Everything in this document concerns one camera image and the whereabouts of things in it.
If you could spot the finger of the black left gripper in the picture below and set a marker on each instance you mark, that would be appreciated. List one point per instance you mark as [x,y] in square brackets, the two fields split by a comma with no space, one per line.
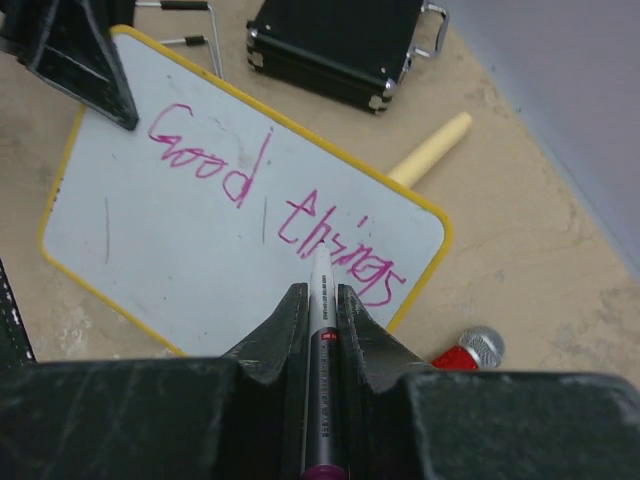
[68,44]

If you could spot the yellow framed whiteboard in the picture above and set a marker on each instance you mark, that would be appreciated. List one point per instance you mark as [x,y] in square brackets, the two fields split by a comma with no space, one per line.
[195,224]

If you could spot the whiteboard metal stand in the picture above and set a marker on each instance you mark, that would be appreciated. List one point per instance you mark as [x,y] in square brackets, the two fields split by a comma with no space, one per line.
[195,40]

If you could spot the black hard case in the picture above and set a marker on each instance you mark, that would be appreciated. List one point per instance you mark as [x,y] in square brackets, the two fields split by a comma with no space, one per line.
[354,52]

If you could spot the white marker pen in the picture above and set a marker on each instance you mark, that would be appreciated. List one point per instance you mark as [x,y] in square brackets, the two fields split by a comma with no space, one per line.
[322,451]

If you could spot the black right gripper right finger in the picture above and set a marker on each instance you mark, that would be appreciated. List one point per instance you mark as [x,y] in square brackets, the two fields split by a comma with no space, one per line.
[408,420]

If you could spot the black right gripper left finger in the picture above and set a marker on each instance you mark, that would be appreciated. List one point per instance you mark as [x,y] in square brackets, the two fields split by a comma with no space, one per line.
[237,416]

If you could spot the red glitter toy microphone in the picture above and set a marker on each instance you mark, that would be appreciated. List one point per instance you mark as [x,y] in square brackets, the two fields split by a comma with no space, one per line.
[479,347]

